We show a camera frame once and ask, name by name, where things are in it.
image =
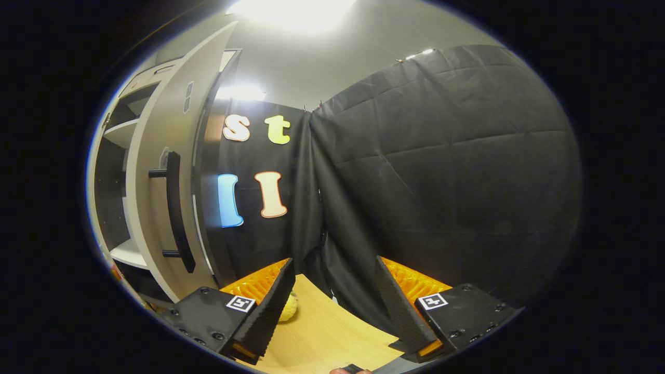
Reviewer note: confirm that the white cabinet shelf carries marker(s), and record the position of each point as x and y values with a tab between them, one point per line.
130	254
122	134

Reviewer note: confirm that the white and grey cabinet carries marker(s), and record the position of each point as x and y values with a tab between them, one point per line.
208	156

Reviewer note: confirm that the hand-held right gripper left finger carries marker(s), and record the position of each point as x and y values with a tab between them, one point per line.
275	306

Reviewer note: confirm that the yellow soft toy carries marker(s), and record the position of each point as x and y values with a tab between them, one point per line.
288	310

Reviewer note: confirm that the white cabinet door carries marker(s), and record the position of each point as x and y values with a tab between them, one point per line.
156	208

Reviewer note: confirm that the ceiling light panel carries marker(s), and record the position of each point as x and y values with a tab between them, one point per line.
293	13
421	53
239	92

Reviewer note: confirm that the black backdrop cloth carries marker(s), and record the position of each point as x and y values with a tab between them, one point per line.
441	182

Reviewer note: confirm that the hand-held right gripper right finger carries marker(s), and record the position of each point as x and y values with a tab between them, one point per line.
397	306

